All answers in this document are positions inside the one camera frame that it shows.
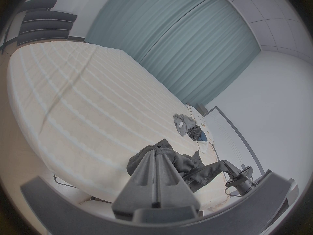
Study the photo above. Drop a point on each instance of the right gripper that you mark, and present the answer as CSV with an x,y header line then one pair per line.
x,y
242,186

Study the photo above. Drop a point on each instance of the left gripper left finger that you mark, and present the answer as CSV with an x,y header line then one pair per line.
x,y
141,185

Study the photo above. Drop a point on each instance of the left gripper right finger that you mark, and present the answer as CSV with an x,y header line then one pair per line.
x,y
171,185

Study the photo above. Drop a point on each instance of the black trousers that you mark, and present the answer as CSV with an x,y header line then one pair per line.
x,y
185,165

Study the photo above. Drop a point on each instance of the pile of clothes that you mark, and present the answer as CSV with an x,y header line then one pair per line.
x,y
185,123

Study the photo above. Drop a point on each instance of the bed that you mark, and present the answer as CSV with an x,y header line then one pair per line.
x,y
97,101

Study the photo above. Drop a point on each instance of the white printed pillow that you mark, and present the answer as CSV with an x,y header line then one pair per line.
x,y
199,117

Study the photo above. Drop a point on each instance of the grey bedside table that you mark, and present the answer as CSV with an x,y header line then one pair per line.
x,y
201,108

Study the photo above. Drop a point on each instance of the blue-green curtain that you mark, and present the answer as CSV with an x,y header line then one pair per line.
x,y
146,16
207,52

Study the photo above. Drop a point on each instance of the black chest of drawers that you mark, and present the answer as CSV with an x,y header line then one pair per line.
x,y
46,23

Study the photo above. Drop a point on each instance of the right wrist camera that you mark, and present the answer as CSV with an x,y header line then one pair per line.
x,y
246,171

